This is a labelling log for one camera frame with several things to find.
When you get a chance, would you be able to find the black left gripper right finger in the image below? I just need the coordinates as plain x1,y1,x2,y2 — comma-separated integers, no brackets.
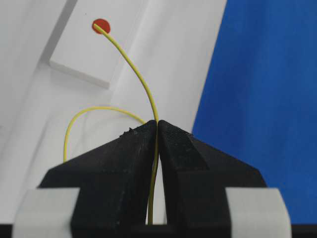
158,120,266,230

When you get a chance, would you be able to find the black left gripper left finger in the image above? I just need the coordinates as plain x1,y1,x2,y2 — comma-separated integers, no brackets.
39,120,157,232

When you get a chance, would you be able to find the yellow solder wire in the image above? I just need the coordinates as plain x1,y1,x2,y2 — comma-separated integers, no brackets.
63,22,159,226

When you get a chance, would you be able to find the blue mesh mat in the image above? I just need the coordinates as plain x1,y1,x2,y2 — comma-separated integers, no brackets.
192,0,317,224

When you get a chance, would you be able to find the white board with orange dots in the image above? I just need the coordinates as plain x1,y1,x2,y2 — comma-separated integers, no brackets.
0,0,226,224

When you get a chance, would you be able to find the small white block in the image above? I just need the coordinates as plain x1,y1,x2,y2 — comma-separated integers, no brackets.
50,0,149,89

